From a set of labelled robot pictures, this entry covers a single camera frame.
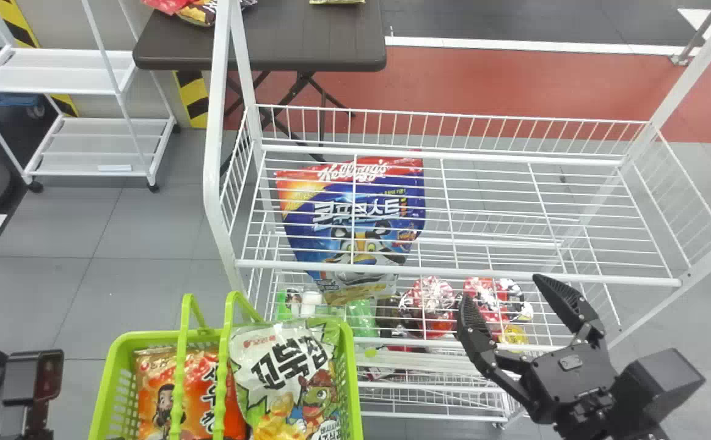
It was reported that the blue cereal bag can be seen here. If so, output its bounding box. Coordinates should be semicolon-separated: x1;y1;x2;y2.
274;156;427;306

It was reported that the white shelf trolley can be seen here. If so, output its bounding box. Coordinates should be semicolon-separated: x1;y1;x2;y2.
0;0;180;194

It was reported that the green basket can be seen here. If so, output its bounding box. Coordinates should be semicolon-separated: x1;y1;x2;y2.
89;291;364;440

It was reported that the dark side table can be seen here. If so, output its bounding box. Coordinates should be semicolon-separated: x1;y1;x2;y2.
132;0;388;175

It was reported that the orange snack packet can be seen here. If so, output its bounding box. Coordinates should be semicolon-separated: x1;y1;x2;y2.
133;346;247;440

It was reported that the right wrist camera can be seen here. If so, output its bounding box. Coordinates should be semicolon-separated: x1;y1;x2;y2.
609;348;706;440

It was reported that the red snack packet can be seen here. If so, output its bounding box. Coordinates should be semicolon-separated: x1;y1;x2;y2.
141;0;195;15

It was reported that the red noodle cup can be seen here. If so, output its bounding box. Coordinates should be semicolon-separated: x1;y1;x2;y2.
397;276;458;340
462;276;534;326

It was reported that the white green snack packet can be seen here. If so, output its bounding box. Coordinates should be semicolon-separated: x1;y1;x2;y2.
228;322;348;440

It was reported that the yellow black striped post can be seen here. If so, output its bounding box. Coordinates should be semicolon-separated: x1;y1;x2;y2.
174;70;211;130

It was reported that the white wire rack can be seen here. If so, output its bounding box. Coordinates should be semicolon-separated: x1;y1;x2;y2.
202;0;711;430

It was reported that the yellow snack packet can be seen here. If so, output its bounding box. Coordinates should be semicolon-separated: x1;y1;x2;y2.
177;0;258;28

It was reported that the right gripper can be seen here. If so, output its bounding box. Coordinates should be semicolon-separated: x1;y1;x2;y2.
455;273;618;440

